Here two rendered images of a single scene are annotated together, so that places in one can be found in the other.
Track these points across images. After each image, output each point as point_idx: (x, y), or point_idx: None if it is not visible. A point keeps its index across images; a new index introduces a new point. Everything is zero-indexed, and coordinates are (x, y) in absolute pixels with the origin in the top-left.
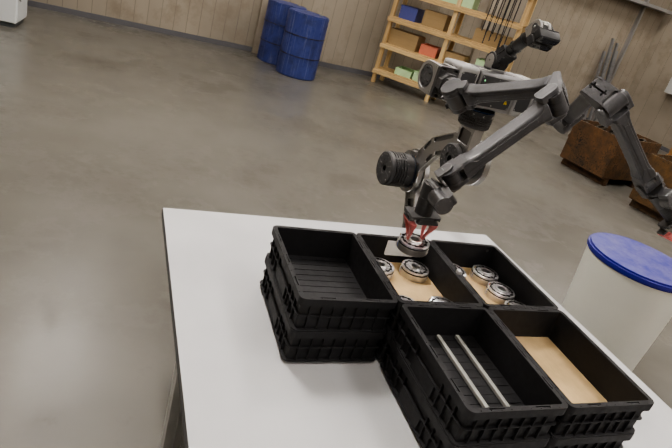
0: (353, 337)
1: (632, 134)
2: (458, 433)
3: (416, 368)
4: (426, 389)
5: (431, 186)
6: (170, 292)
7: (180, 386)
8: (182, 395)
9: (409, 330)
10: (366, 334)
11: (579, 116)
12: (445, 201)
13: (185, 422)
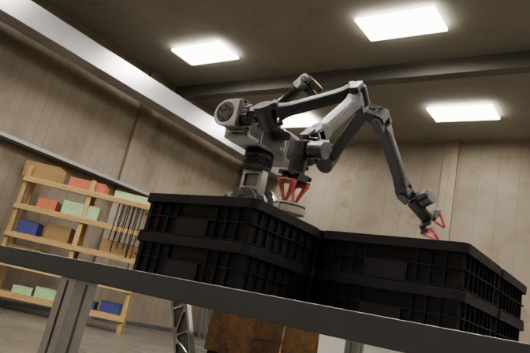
0: (291, 267)
1: (395, 143)
2: (460, 277)
3: (373, 268)
4: (397, 274)
5: (305, 140)
6: (35, 261)
7: (161, 284)
8: (179, 281)
9: (345, 246)
10: (300, 265)
11: (345, 147)
12: (326, 145)
13: (215, 287)
